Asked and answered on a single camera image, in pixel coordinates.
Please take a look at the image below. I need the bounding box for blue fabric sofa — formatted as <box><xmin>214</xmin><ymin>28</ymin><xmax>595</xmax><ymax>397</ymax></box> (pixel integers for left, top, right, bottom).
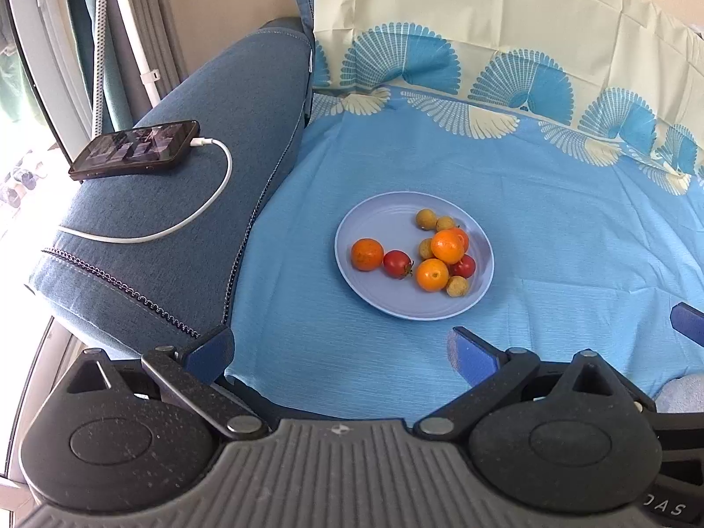
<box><xmin>23</xmin><ymin>0</ymin><xmax>317</xmax><ymax>364</ymax></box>

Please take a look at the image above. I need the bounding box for blue fan-print cloth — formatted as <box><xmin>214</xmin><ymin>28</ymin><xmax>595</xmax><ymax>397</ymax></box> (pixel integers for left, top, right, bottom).
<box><xmin>225</xmin><ymin>0</ymin><xmax>704</xmax><ymax>430</ymax></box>

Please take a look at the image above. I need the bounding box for white pole with clamp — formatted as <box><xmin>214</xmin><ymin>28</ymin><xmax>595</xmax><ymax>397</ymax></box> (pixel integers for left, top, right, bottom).
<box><xmin>107</xmin><ymin>0</ymin><xmax>161</xmax><ymax>105</ymax></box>

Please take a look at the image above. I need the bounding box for light blue plate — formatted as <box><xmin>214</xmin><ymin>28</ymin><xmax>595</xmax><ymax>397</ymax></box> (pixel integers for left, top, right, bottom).
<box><xmin>334</xmin><ymin>191</ymin><xmax>495</xmax><ymax>321</ymax></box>

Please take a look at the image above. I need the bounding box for pale fluffy cloth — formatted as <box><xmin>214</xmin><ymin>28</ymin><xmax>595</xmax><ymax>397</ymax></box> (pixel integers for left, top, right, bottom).
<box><xmin>654</xmin><ymin>375</ymin><xmax>704</xmax><ymax>414</ymax></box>

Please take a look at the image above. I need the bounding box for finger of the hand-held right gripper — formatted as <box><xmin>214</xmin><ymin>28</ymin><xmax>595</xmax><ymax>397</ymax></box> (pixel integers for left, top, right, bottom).
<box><xmin>610</xmin><ymin>366</ymin><xmax>704</xmax><ymax>471</ymax></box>
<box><xmin>670</xmin><ymin>302</ymin><xmax>704</xmax><ymax>343</ymax></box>

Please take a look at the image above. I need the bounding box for dotted fabric hose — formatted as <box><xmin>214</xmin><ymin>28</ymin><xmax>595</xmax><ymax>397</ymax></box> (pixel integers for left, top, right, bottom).
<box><xmin>92</xmin><ymin>0</ymin><xmax>109</xmax><ymax>138</ymax></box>

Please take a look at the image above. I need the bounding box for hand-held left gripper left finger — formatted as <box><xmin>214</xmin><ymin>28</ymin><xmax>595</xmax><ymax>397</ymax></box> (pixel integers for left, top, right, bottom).
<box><xmin>66</xmin><ymin>324</ymin><xmax>270</xmax><ymax>442</ymax></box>

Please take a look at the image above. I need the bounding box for grey curtain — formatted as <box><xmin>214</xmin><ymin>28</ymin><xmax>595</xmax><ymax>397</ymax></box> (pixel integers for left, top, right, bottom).
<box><xmin>118</xmin><ymin>0</ymin><xmax>188</xmax><ymax>103</ymax></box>

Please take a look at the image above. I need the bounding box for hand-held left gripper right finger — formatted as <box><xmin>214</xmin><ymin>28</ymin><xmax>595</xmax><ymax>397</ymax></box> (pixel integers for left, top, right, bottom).
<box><xmin>412</xmin><ymin>326</ymin><xmax>623</xmax><ymax>442</ymax></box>

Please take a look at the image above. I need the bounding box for white charging cable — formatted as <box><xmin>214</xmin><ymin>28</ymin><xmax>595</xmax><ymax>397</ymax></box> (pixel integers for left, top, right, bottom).
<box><xmin>55</xmin><ymin>136</ymin><xmax>233</xmax><ymax>245</ymax></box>

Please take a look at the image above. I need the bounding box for black smartphone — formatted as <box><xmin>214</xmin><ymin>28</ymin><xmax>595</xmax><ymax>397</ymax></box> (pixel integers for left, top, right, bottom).
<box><xmin>68</xmin><ymin>120</ymin><xmax>201</xmax><ymax>182</ymax></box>

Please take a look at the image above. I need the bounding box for black coiled cable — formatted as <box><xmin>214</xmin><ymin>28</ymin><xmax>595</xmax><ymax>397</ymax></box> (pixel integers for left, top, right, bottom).
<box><xmin>41</xmin><ymin>247</ymin><xmax>202</xmax><ymax>339</ymax></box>

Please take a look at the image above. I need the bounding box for white window frame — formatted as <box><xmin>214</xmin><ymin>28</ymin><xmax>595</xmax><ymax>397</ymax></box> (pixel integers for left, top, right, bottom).
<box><xmin>0</xmin><ymin>0</ymin><xmax>97</xmax><ymax>147</ymax></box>

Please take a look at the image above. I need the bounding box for teal curtain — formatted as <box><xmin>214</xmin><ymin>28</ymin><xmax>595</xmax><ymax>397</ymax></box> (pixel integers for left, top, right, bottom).
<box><xmin>60</xmin><ymin>0</ymin><xmax>136</xmax><ymax>133</ymax></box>

